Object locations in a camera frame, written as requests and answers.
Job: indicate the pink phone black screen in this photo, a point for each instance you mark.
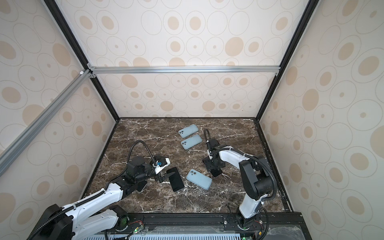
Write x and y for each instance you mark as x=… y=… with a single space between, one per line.
x=175 y=179

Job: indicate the left aluminium rail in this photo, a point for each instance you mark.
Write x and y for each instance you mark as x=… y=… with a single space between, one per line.
x=25 y=138

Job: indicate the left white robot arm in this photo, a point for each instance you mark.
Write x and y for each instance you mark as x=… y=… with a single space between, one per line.
x=84 y=218

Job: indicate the black corner frame post left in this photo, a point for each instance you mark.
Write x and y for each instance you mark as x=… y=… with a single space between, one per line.
x=60 y=20

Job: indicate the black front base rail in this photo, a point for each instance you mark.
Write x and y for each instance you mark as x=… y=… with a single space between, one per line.
x=266 y=226

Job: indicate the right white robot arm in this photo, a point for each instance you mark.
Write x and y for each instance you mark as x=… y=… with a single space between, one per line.
x=258 y=180

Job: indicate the black corner frame post right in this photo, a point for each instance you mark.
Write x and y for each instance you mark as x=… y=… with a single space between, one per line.
x=302 y=25

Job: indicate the back aluminium rail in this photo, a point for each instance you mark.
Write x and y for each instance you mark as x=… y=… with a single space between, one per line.
x=185 y=70

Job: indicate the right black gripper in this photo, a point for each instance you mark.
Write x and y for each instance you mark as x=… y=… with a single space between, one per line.
x=209 y=167

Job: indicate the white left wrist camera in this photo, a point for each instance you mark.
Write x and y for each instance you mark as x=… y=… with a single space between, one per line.
x=161 y=163

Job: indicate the aluminium rail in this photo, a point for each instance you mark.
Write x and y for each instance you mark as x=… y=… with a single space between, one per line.
x=25 y=138
x=185 y=70

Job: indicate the black corner frame post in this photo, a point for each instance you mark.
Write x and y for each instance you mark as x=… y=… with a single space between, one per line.
x=302 y=25
x=60 y=20

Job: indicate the light blue phone case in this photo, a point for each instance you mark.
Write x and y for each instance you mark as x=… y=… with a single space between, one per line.
x=187 y=131
x=191 y=142
x=199 y=179

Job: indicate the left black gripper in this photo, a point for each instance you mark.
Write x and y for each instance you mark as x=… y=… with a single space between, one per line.
x=163 y=179

